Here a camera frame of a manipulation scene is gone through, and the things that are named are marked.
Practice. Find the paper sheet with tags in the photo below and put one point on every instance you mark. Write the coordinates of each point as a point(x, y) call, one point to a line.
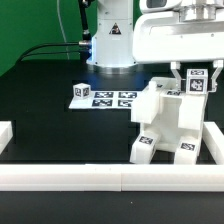
point(105, 100)

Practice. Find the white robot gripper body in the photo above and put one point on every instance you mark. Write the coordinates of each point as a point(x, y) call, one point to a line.
point(179, 31)

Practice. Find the white front fence rail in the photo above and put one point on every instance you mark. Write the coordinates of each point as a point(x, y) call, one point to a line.
point(112, 178)

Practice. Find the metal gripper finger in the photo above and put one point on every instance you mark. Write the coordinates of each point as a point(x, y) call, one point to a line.
point(218, 66)
point(180, 82)

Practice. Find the rear white tagged cube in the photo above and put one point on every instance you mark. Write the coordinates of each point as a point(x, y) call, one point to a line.
point(81, 90)

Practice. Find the white tagged bar part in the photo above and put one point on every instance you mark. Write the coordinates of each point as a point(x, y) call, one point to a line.
point(146, 107)

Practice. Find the white chair seat part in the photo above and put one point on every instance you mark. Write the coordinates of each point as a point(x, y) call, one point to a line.
point(180, 117)

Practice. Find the white left fence block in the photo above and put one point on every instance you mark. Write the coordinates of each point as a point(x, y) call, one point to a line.
point(6, 134)

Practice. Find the white long chair back part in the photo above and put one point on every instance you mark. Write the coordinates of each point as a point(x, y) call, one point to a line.
point(167, 87)

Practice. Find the small white tagged cube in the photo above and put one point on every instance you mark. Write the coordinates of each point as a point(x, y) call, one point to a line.
point(197, 80)

